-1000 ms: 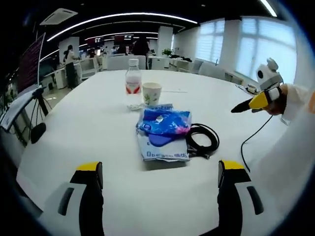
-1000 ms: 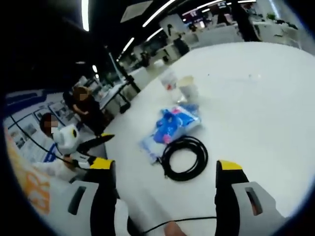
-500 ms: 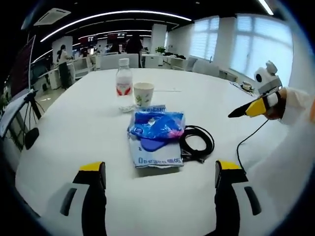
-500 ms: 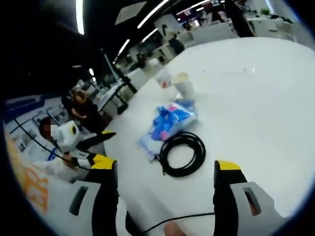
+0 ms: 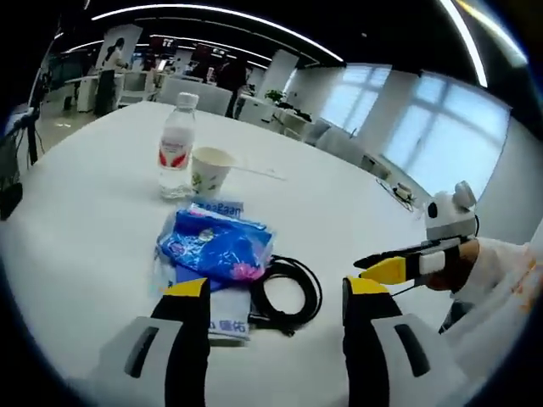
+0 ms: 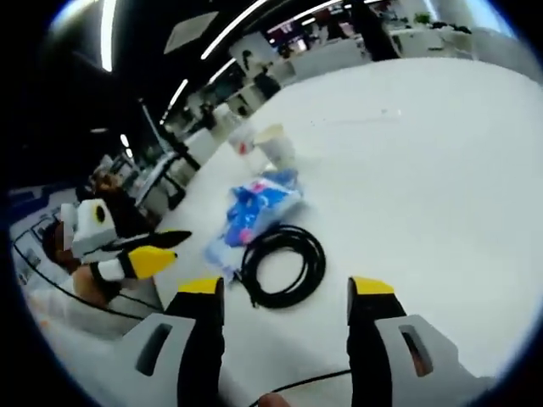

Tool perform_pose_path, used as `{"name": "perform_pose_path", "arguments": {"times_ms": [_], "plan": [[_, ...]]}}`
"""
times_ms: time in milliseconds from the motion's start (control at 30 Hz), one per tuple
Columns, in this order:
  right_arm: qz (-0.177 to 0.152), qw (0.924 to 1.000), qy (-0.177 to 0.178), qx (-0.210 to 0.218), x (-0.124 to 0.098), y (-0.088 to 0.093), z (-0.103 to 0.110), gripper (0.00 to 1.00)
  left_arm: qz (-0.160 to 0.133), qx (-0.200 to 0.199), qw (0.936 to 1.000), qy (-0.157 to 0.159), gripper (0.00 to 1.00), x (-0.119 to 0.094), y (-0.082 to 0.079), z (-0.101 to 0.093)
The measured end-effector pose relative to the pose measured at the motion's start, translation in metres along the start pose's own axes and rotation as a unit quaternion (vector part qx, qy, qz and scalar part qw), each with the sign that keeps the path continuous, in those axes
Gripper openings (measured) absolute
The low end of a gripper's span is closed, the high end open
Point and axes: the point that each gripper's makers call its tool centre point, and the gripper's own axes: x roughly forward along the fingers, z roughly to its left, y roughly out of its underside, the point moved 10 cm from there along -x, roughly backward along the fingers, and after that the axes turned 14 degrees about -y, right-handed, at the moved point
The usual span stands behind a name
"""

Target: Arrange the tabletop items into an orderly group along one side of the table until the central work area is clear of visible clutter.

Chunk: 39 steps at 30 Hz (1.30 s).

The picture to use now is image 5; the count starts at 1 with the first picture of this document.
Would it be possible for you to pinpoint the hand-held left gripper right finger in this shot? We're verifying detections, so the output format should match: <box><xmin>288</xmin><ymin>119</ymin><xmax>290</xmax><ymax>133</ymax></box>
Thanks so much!
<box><xmin>342</xmin><ymin>275</ymin><xmax>463</xmax><ymax>407</ymax></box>

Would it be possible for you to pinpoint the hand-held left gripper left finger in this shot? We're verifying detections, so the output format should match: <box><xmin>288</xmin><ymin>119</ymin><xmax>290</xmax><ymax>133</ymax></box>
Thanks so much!
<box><xmin>87</xmin><ymin>277</ymin><xmax>212</xmax><ymax>407</ymax></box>

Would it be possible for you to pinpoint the white packet with blue circle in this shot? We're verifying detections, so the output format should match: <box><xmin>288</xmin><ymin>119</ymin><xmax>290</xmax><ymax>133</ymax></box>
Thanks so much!
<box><xmin>148</xmin><ymin>197</ymin><xmax>254</xmax><ymax>347</ymax></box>

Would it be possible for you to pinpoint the blue tissue packet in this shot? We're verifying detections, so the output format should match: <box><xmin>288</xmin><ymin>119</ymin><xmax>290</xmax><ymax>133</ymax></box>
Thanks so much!
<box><xmin>154</xmin><ymin>207</ymin><xmax>277</xmax><ymax>293</ymax></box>

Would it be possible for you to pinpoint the white paper cup green print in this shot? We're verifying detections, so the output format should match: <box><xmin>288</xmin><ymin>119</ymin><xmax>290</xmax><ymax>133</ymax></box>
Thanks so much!
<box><xmin>190</xmin><ymin>146</ymin><xmax>237</xmax><ymax>198</ymax></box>

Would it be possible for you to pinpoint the clear plastic water bottle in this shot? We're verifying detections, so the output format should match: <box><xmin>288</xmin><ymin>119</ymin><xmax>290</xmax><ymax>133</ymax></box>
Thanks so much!
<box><xmin>156</xmin><ymin>92</ymin><xmax>200</xmax><ymax>200</ymax></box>

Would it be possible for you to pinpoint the person's right hand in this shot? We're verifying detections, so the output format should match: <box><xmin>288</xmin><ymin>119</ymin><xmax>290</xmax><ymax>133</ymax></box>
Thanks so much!
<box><xmin>426</xmin><ymin>239</ymin><xmax>481</xmax><ymax>293</ymax></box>

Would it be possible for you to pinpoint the small white device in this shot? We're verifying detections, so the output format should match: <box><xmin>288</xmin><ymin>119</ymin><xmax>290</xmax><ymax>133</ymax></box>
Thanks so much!
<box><xmin>392</xmin><ymin>181</ymin><xmax>415</xmax><ymax>203</ymax></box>

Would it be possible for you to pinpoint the large bright window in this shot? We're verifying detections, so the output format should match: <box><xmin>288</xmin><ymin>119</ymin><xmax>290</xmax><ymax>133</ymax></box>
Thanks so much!
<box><xmin>383</xmin><ymin>78</ymin><xmax>510</xmax><ymax>192</ymax></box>

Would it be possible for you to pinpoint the window with blinds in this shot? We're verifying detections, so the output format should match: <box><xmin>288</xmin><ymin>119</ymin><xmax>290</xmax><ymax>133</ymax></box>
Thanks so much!
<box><xmin>333</xmin><ymin>67</ymin><xmax>391</xmax><ymax>137</ymax></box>

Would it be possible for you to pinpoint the white chair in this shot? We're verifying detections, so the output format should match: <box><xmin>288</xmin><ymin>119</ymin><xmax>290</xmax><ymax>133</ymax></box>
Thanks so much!
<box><xmin>160</xmin><ymin>75</ymin><xmax>232</xmax><ymax>115</ymax></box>

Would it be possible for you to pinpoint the black tripod stand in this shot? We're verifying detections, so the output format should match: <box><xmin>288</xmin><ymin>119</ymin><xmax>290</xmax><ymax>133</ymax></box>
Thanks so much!
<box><xmin>23</xmin><ymin>112</ymin><xmax>43</xmax><ymax>166</ymax></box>

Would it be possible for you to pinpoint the long ceiling light strip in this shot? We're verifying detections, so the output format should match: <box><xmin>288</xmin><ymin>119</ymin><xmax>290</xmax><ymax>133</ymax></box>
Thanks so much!
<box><xmin>91</xmin><ymin>6</ymin><xmax>344</xmax><ymax>64</ymax></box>

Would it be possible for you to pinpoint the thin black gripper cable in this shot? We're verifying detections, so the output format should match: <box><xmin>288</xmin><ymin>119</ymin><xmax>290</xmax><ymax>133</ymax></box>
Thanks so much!
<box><xmin>388</xmin><ymin>279</ymin><xmax>428</xmax><ymax>300</ymax></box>

